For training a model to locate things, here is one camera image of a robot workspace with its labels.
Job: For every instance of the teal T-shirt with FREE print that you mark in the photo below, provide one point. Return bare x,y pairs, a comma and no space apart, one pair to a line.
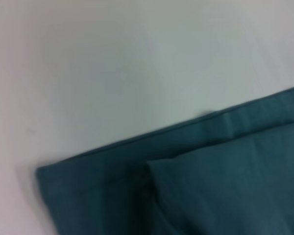
210,183

